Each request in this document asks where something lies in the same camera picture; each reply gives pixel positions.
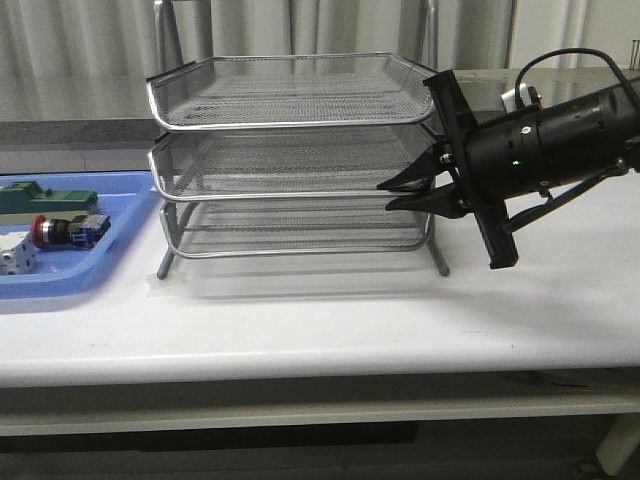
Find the small metal rack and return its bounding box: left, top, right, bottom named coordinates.
left=629, top=39, right=640, bottom=71

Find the green terminal block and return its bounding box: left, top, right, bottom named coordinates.
left=1, top=180, right=99, bottom=225

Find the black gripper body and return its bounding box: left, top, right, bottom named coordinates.
left=424, top=70, right=555, bottom=269

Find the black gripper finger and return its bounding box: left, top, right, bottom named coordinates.
left=377, top=142, right=446, bottom=191
left=385, top=183, right=472, bottom=219

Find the white circuit breaker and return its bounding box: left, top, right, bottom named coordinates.
left=1, top=232, right=37, bottom=276

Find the red emergency stop button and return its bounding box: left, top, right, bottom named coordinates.
left=30, top=214, right=111, bottom=249

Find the silver mesh tray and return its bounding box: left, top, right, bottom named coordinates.
left=160, top=196, right=431, bottom=259
left=146, top=52, right=437, bottom=131
left=148, top=125, right=435, bottom=201

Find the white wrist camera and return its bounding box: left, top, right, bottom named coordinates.
left=501, top=83, right=541, bottom=113

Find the grey stone counter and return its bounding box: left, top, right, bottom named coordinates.
left=0, top=68, right=640, bottom=176

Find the white table leg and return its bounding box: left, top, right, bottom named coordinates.
left=596, top=413, right=640, bottom=477

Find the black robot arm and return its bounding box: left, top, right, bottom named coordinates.
left=378, top=71, right=639, bottom=269

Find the blue plastic tray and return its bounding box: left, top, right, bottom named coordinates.
left=1, top=171, right=159, bottom=300

